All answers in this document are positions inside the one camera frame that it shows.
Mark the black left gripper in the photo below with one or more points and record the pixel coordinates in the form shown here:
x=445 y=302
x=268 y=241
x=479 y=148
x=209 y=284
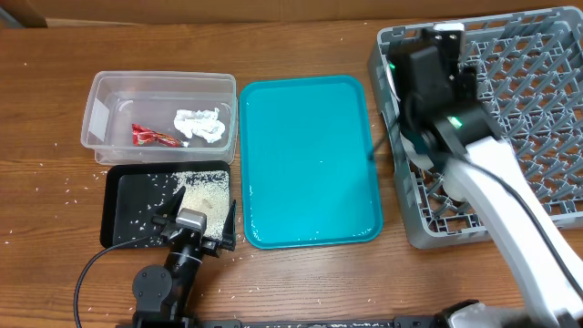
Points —
x=212 y=246

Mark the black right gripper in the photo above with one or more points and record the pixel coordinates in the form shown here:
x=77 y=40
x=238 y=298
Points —
x=465 y=75

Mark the pile of rice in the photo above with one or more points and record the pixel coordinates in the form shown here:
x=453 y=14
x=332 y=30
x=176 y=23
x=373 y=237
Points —
x=206 y=191

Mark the white tissue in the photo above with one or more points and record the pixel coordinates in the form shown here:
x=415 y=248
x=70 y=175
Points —
x=201 y=123

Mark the red snack wrapper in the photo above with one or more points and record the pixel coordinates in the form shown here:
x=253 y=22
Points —
x=142 y=136

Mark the large white plate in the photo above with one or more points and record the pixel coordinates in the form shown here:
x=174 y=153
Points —
x=421 y=161

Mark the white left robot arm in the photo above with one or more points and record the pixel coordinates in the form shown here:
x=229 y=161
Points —
x=162 y=291

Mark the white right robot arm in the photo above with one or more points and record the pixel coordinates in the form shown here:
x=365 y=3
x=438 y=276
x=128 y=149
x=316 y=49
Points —
x=450 y=129

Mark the grey dishwasher rack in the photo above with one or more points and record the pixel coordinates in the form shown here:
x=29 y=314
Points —
x=529 y=75

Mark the black tray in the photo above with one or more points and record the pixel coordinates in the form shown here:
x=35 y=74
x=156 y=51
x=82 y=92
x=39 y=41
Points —
x=134 y=192

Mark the white paper cup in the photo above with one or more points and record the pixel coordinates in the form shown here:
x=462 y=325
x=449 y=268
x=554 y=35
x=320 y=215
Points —
x=453 y=188

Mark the teal serving tray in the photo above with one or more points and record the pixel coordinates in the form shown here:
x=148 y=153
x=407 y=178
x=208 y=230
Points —
x=307 y=175

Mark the clear plastic bin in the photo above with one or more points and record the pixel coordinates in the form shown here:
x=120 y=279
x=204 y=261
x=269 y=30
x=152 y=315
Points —
x=119 y=99

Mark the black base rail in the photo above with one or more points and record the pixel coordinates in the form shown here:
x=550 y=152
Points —
x=469 y=313

